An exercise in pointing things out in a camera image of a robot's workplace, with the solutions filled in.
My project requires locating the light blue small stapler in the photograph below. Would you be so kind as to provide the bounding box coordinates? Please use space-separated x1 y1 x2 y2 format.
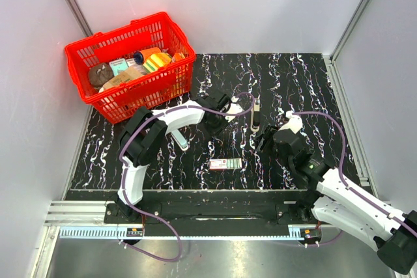
171 130 188 151

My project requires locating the purple cable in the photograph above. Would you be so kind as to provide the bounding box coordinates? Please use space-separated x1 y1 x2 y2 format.
291 111 417 248
117 92 255 262

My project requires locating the yellow green striped sponge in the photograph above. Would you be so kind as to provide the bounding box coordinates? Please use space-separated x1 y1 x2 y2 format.
143 52 172 74

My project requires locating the orange small packet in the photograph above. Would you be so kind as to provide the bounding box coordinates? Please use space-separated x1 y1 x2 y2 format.
171 52 185 63

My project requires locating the orange cylinder blue cap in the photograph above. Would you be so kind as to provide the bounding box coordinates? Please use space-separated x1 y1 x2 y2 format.
133 47 161 65

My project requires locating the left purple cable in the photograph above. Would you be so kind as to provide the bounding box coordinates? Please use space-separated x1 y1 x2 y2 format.
117 92 255 262

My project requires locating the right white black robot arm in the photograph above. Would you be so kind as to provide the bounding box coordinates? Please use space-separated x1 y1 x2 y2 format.
255 126 416 275

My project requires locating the brown round bun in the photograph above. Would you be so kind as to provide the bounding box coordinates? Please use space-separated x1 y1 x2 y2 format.
88 63 114 89

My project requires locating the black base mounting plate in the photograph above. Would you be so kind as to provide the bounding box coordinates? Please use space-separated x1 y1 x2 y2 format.
104 190 317 240

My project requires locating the white black large stapler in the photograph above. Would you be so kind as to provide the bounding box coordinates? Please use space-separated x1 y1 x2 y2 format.
250 98 260 133

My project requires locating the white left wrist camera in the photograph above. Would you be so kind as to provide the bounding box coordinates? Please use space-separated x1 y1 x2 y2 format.
225 96 243 122

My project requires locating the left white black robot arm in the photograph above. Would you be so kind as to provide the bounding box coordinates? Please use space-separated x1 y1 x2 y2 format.
115 91 232 223

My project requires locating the red staple box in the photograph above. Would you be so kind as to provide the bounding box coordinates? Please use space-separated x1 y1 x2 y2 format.
208 158 242 171

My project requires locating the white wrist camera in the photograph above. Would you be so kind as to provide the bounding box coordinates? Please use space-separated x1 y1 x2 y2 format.
225 96 243 122
280 111 303 134

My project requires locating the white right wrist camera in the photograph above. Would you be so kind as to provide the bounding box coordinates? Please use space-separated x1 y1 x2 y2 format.
280 111 303 134

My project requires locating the teal small box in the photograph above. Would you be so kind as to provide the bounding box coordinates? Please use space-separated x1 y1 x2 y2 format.
109 58 128 76

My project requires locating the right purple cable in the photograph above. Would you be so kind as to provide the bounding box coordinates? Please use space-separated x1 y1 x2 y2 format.
291 111 417 248

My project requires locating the brown cardboard package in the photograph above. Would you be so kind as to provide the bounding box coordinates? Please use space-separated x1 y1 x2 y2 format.
99 65 148 92

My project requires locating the red plastic shopping basket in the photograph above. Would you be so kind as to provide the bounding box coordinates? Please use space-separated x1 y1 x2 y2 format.
65 12 196 124

